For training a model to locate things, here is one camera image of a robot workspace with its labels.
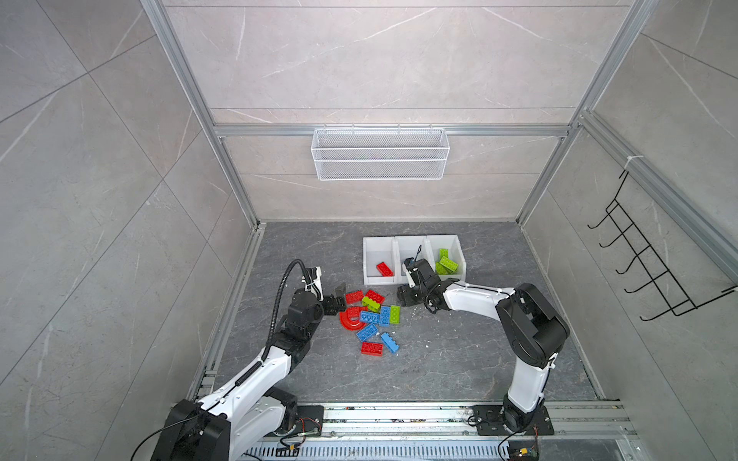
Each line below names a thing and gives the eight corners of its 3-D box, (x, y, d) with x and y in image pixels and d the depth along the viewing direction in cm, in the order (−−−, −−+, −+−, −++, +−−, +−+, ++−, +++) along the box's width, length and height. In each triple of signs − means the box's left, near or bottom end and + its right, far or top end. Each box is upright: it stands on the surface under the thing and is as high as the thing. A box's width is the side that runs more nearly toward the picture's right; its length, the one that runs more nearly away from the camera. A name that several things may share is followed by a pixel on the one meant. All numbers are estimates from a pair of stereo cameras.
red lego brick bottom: (360, 354, 87) (360, 352, 85) (362, 343, 89) (362, 341, 87) (382, 357, 86) (382, 354, 85) (383, 346, 88) (383, 344, 87)
